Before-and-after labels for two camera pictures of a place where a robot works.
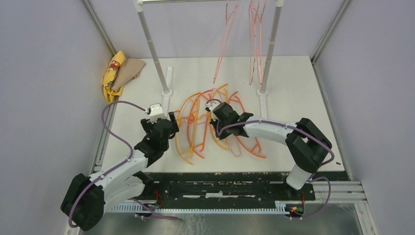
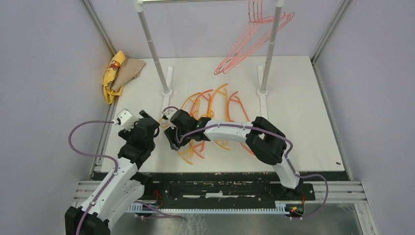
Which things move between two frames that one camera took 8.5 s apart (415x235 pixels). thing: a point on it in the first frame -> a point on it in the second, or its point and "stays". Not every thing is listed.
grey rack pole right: (279, 4) stays
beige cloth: (130, 69) stays
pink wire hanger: (228, 26) -> (253, 33)
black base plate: (187, 187) stays
